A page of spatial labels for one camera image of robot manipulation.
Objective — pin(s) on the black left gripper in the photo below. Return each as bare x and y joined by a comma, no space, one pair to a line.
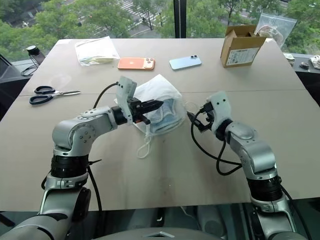
134,106

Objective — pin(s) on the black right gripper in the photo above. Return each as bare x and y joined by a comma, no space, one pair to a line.
206,118

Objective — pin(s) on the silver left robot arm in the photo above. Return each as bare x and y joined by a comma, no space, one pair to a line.
75,127

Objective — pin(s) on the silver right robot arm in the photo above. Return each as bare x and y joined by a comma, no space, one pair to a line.
257,150

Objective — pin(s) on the clear bag of papers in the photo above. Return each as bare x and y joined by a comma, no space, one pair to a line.
96,51

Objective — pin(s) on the clear zip plastic bag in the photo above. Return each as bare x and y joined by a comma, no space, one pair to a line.
283,27

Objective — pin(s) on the orange smartphone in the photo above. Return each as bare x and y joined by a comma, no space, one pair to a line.
132,63

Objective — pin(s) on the light blue smartphone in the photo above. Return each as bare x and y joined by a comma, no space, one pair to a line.
183,63

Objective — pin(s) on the open brown cardboard box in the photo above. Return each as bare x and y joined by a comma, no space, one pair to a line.
240,55

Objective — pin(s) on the small white crumpled object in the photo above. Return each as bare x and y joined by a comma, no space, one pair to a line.
290,57

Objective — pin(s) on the grey robot torso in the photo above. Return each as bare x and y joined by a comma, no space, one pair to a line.
160,236

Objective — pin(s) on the dark side table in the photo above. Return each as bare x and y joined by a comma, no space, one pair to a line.
308,80
11,77

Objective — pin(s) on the small black round object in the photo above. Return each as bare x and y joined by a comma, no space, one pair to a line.
303,65

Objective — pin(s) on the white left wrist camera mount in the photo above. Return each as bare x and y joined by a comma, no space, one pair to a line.
124,96

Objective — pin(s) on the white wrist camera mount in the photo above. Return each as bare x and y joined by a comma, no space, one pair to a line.
124,96
221,105

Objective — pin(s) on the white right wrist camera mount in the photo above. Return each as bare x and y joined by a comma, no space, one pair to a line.
221,105

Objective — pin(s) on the black window frame post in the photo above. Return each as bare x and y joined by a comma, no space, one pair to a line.
180,18

